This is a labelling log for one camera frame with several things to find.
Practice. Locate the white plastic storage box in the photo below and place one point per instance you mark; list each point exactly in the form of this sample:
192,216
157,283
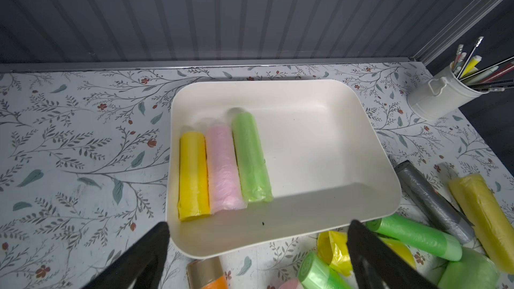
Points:
325,162

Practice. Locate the white pen cup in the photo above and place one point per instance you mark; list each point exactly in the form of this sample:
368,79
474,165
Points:
441,95

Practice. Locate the dark green roll upper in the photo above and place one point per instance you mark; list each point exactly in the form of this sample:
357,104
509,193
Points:
420,236

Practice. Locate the dark green roll centre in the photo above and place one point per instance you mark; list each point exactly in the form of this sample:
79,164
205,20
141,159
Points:
316,274

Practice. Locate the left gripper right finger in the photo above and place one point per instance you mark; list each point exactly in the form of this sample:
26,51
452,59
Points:
376,265

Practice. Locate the pink roll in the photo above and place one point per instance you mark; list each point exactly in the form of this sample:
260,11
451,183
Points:
223,176
293,283

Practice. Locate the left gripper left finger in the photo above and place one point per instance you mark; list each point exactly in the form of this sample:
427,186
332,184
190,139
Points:
141,266

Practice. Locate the yellow roll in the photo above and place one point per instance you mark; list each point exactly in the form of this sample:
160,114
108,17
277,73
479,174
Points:
332,249
492,228
194,201

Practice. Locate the light green roll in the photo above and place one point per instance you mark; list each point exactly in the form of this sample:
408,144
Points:
254,176
473,270

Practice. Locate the orange trash bag roll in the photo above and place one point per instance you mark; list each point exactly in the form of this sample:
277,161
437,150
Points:
205,274

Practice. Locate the dark green roll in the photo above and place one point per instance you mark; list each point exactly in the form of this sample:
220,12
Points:
316,274
420,236

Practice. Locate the grey trash bag roll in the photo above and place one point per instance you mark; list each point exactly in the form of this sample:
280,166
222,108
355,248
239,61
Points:
436,208

